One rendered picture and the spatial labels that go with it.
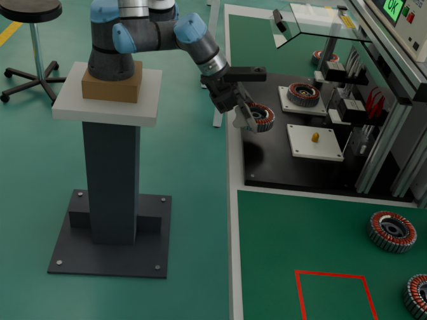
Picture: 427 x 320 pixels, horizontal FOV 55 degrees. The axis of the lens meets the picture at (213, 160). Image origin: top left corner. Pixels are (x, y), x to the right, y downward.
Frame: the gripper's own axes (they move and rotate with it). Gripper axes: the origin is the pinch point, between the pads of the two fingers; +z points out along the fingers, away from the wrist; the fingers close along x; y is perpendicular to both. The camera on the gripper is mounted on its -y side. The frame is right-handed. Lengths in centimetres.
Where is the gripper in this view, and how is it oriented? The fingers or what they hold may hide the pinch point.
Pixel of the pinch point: (256, 117)
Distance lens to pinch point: 122.5
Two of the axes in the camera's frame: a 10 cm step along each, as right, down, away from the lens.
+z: 5.1, 6.5, 5.6
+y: -8.6, 3.9, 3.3
